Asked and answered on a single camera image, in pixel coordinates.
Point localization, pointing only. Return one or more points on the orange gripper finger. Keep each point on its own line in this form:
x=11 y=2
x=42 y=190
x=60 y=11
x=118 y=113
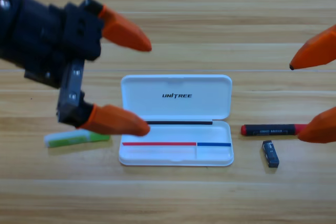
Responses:
x=118 y=121

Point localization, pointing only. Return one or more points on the black-tipped orange gripper finger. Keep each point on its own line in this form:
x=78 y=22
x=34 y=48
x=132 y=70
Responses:
x=317 y=51

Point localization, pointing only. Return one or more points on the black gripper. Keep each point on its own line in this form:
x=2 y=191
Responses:
x=52 y=37

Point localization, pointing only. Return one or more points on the plain orange gripper finger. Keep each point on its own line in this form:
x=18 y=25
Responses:
x=321 y=129

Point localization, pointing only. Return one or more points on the red and black marker pen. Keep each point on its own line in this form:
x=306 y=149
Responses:
x=270 y=130

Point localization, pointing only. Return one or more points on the green and white highlighter pen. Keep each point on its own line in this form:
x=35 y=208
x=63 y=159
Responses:
x=68 y=140

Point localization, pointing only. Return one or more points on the white Unitree pencil case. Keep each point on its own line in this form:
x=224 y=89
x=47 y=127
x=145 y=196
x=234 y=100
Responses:
x=183 y=108

